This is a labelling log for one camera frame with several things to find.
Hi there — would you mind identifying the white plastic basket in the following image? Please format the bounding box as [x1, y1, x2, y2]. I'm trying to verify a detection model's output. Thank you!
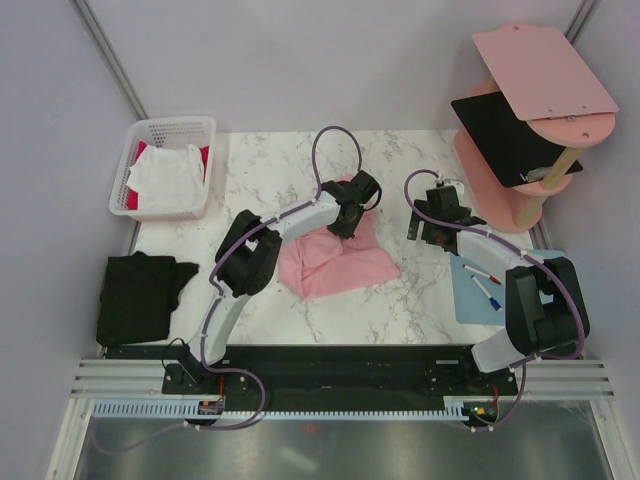
[109, 116, 217, 222]

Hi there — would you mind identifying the light blue mat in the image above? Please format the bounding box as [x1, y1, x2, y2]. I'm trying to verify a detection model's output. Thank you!
[448, 248, 556, 329]

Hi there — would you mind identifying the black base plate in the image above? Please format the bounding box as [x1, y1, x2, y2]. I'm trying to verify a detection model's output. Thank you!
[106, 345, 518, 414]

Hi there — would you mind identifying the pink tiered shelf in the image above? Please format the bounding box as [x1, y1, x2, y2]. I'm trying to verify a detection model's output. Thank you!
[454, 24, 619, 233]

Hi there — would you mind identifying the pink t shirt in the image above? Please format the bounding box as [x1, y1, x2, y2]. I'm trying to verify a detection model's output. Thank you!
[276, 192, 400, 299]

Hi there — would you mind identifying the blue capped marker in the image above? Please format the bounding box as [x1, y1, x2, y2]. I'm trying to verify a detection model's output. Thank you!
[471, 275, 503, 312]

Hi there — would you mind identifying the red capped marker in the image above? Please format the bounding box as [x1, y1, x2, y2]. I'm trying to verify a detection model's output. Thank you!
[462, 264, 502, 285]

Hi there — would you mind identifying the black t shirt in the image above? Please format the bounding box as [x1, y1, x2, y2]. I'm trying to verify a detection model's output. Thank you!
[96, 251, 199, 348]

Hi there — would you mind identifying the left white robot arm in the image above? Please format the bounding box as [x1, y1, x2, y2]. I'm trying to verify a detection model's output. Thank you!
[162, 171, 382, 395]

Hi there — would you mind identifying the white cable duct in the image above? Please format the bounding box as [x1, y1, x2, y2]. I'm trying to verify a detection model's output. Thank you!
[92, 399, 497, 421]

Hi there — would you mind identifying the black board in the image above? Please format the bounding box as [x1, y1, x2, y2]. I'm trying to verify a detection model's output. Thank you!
[451, 92, 565, 188]

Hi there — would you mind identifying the white t shirt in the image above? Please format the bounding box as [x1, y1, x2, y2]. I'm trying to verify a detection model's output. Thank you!
[126, 142, 207, 211]

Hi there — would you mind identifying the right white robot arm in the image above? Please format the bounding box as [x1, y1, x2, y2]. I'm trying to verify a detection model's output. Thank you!
[404, 184, 590, 394]

